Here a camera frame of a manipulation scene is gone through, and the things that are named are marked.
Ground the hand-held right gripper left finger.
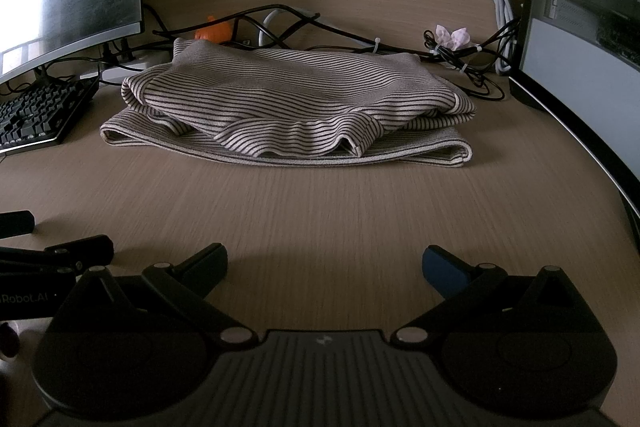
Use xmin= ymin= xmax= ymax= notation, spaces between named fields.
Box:
xmin=47 ymin=243 xmax=256 ymax=348

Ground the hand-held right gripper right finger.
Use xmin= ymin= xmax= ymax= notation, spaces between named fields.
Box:
xmin=392 ymin=245 xmax=598 ymax=348

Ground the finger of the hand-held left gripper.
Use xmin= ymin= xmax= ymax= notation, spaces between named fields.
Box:
xmin=0 ymin=234 xmax=115 ymax=279
xmin=0 ymin=212 xmax=37 ymax=239

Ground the beige striped shirt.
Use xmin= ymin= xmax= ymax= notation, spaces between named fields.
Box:
xmin=100 ymin=38 xmax=477 ymax=168

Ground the person's left hand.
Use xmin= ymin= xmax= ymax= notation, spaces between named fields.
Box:
xmin=0 ymin=322 xmax=22 ymax=359

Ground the black keyboard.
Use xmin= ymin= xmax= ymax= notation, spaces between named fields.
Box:
xmin=0 ymin=74 xmax=101 ymax=156

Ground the white power strip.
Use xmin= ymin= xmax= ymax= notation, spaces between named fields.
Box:
xmin=80 ymin=49 xmax=176 ymax=82

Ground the orange toy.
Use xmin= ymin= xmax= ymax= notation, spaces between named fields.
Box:
xmin=194 ymin=14 xmax=236 ymax=44

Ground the grey framed board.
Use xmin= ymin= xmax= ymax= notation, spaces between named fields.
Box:
xmin=507 ymin=0 xmax=640 ymax=253

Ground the black cable bundle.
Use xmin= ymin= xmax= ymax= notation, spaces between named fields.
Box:
xmin=422 ymin=19 xmax=523 ymax=102

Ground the thick grey cable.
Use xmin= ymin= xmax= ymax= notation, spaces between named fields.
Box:
xmin=257 ymin=8 xmax=321 ymax=48

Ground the long black cable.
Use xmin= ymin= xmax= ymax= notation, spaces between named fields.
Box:
xmin=152 ymin=3 xmax=381 ymax=54

